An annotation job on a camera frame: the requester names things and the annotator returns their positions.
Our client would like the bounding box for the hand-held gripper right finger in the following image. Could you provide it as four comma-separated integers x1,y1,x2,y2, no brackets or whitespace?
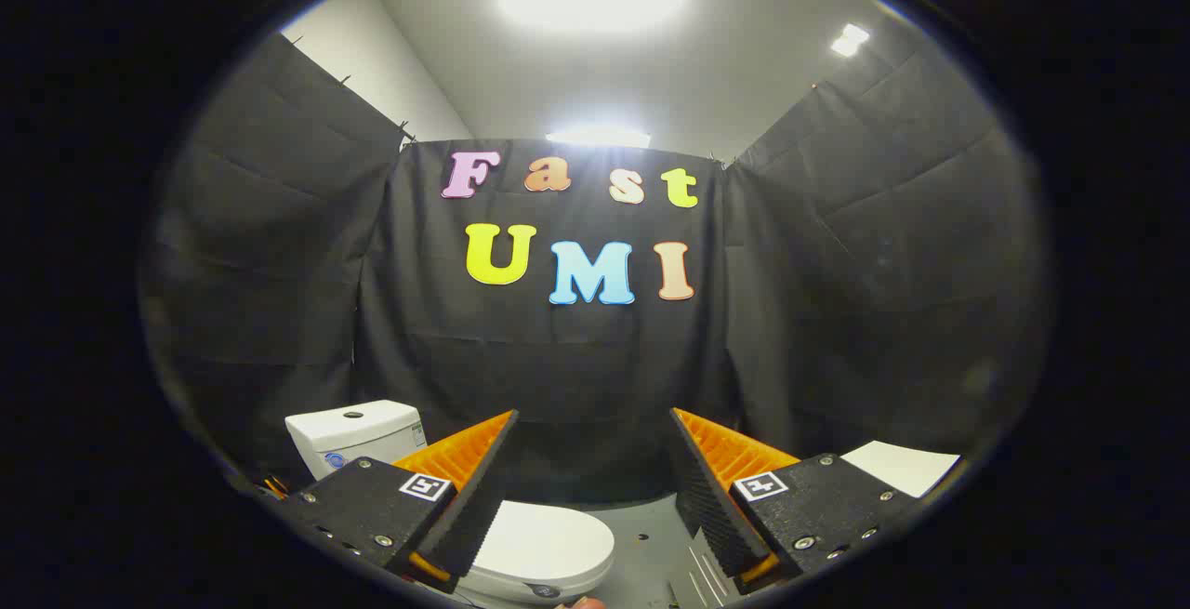
669,407,923,596

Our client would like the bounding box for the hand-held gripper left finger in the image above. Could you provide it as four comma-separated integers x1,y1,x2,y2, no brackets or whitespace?
277,409,520,593

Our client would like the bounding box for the white toilet lid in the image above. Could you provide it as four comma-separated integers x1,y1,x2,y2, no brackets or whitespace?
462,499,616,591

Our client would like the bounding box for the black backdrop cloth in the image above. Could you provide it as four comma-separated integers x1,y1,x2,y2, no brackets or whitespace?
138,31,1056,508

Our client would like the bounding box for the grey ribbed cabinet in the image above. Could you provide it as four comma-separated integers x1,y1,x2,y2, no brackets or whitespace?
668,440,964,609

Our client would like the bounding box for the long ceiling light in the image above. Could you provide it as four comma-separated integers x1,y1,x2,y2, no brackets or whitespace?
545,126,653,151

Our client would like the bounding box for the small ceiling light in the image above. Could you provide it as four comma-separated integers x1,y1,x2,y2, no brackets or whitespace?
829,22,872,59

